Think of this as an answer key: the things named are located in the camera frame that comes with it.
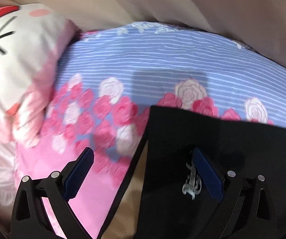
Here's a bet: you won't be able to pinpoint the black pants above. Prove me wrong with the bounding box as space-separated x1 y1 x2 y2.
99 106 286 238

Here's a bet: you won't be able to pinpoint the white pink cartoon pillow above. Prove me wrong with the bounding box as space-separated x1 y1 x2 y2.
0 4 77 147

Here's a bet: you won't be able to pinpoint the pink blue floral bedsheet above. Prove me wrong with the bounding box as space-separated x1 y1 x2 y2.
17 22 286 237

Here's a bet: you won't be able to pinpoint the beige curtain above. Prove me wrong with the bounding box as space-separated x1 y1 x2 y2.
0 0 286 67

